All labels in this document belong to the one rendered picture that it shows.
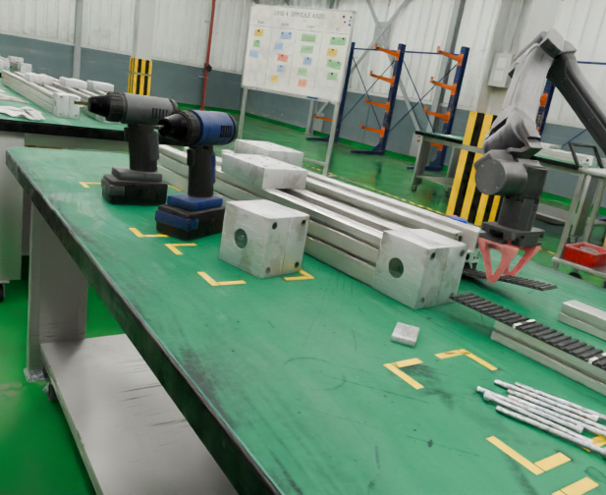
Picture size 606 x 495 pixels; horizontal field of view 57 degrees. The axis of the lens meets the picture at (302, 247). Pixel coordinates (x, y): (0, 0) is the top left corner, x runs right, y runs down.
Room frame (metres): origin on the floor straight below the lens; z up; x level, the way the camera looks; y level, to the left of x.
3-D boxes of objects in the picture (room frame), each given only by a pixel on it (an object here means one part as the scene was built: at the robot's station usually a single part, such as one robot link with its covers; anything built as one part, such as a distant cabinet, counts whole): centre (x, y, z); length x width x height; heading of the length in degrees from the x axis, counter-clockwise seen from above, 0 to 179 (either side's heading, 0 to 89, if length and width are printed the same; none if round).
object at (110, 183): (1.13, 0.39, 0.89); 0.20 x 0.08 x 0.22; 125
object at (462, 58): (11.49, -0.99, 1.10); 3.30 x 0.90 x 2.20; 37
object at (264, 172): (1.17, 0.11, 0.87); 0.16 x 0.11 x 0.07; 41
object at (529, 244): (0.95, -0.36, 0.84); 0.07 x 0.07 x 0.09; 41
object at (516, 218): (0.94, -0.35, 0.92); 0.10 x 0.07 x 0.07; 131
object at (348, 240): (1.17, 0.11, 0.82); 0.80 x 0.10 x 0.09; 41
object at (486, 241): (0.93, -0.34, 0.84); 0.07 x 0.07 x 0.09; 41
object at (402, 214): (1.30, -0.03, 0.82); 0.80 x 0.10 x 0.09; 41
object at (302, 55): (6.95, 0.46, 0.97); 1.51 x 0.50 x 1.95; 57
